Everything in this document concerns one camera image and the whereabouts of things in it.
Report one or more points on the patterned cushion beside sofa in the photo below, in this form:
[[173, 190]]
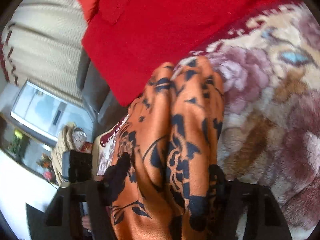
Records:
[[80, 142]]

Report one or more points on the dark leather sofa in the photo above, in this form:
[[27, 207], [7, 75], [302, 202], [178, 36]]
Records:
[[97, 97]]

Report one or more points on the person's left hand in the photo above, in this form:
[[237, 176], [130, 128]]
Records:
[[86, 222]]

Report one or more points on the red folded blanket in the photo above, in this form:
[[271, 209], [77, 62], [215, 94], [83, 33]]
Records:
[[128, 39]]

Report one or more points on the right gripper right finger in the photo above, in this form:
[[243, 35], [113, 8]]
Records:
[[228, 204]]

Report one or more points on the beige dotted curtain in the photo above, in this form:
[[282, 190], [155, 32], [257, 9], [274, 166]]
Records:
[[41, 43]]

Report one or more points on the white glass cabinet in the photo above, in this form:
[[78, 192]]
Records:
[[46, 114]]

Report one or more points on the orange black floral garment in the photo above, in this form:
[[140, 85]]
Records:
[[167, 152]]

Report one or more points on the beige quilted cloth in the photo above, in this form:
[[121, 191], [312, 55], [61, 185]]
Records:
[[64, 144]]

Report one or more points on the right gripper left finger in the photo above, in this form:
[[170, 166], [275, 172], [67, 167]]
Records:
[[100, 195]]

